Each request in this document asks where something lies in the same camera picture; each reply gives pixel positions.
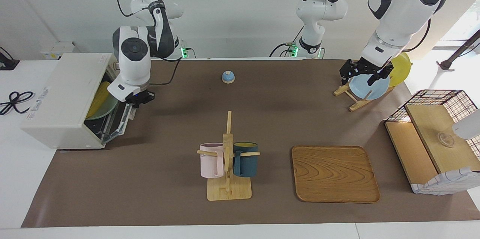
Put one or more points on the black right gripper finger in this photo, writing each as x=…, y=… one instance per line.
x=135, y=105

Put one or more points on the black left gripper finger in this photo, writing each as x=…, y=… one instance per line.
x=374, y=80
x=344, y=78

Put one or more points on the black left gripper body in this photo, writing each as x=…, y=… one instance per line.
x=369, y=67

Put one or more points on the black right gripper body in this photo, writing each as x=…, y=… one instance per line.
x=141, y=97

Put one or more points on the glass toaster oven door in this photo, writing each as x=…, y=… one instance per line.
x=118, y=124

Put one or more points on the pale green plate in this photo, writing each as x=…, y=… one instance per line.
x=108, y=109

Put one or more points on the yellow corn cob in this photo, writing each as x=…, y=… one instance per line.
x=98, y=100

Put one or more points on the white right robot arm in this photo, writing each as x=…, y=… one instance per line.
x=131, y=62

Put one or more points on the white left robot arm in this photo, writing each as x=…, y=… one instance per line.
x=397, y=17

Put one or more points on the beige toaster oven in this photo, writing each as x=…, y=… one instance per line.
x=63, y=100

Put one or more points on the light blue plate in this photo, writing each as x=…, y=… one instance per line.
x=362, y=87

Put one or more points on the wooden plate rack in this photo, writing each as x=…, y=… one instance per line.
x=356, y=104

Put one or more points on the yellow plate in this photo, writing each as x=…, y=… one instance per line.
x=402, y=70

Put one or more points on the wooden step shelf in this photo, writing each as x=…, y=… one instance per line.
x=431, y=130

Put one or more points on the brown table mat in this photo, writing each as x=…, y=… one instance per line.
x=150, y=186

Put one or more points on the blue lid with wooden knob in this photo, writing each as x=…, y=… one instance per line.
x=228, y=77

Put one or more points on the black stand pole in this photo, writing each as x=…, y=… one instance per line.
x=459, y=51

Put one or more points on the small clear glass item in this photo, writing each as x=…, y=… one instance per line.
x=446, y=140

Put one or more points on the pink mug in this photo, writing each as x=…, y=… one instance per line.
x=210, y=162

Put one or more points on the wooden serving tray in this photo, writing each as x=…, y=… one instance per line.
x=333, y=173

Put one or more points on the white power box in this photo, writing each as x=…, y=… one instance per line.
x=56, y=49

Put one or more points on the white cylindrical object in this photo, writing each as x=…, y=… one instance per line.
x=467, y=126

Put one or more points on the dark blue mug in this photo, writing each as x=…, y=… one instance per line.
x=245, y=164

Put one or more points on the wooden mug tree stand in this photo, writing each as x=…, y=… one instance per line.
x=228, y=190

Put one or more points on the black clamp object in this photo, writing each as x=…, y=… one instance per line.
x=7, y=62

